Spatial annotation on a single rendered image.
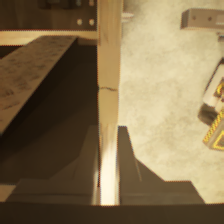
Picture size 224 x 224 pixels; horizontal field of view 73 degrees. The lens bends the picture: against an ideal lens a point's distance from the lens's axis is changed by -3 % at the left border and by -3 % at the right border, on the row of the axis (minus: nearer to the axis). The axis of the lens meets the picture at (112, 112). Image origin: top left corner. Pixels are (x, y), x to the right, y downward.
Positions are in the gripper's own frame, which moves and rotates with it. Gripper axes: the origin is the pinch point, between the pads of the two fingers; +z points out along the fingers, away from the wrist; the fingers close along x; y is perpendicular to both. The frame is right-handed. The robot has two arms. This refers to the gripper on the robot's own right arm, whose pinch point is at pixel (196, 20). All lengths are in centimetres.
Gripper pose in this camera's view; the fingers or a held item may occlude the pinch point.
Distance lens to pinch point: 30.0
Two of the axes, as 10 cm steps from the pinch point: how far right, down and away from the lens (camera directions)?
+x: -0.1, -3.5, 9.4
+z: -10.0, -0.1, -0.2
